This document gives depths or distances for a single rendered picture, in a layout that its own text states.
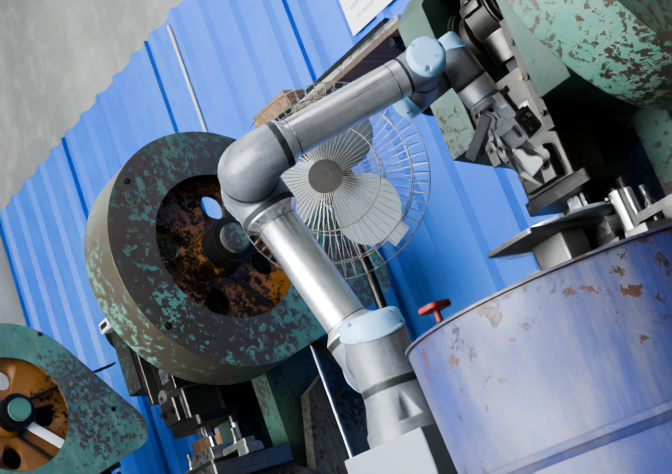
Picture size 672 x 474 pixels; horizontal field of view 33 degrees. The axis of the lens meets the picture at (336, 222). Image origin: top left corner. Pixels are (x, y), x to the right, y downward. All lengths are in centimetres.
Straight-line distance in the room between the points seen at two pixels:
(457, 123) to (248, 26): 276
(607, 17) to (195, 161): 186
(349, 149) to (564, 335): 230
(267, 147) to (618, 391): 115
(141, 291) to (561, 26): 168
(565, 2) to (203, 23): 352
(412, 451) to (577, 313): 86
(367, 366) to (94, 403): 340
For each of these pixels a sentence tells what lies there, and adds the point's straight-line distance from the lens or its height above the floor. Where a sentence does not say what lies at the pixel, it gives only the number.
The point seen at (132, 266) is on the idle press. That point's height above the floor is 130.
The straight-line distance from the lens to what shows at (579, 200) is 263.
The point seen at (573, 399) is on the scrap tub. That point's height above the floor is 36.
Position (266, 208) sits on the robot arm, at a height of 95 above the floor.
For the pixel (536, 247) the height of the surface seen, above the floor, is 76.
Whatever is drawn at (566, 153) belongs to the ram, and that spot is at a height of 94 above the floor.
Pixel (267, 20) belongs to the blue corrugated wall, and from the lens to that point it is 521.
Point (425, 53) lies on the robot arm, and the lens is 217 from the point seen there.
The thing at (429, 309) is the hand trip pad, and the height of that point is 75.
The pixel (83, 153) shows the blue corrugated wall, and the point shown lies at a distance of 667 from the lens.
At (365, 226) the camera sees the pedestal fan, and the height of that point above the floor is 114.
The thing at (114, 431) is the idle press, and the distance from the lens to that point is 530.
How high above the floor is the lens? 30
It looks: 15 degrees up
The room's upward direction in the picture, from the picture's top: 21 degrees counter-clockwise
